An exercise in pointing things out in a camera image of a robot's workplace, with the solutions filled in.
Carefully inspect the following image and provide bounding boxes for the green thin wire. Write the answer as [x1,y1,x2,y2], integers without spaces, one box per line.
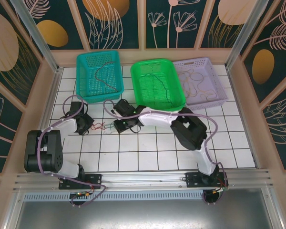
[143,73,174,108]

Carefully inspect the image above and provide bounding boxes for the short yellow wire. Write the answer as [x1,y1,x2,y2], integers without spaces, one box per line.
[189,70,205,83]

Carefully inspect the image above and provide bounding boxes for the teal plastic basket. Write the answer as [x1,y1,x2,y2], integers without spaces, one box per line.
[75,50,125,104]

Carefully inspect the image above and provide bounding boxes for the green plastic basket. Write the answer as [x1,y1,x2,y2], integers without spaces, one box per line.
[130,59,187,113]

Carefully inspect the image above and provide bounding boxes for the lavender plastic basket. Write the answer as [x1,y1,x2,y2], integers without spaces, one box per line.
[172,56,229,112]

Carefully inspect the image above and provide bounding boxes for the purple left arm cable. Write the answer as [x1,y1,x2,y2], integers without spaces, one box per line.
[37,94,108,208]

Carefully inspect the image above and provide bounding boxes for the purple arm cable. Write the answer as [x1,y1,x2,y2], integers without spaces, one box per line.
[102,99,229,206]
[37,94,108,208]

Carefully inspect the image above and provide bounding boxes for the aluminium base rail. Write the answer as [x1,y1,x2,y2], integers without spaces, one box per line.
[13,168,275,192]

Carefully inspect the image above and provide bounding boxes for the thin red black base wires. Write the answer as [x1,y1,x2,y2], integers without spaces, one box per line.
[213,182,229,194]
[85,181,96,198]

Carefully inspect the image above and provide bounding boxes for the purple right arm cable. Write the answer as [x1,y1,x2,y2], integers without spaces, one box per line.
[102,99,229,206]

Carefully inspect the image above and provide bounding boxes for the white slotted cable duct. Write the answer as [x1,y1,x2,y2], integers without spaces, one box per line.
[23,192,227,201]

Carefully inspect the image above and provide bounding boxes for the aluminium frame post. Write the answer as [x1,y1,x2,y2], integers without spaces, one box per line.
[225,0,278,70]
[9,0,64,73]

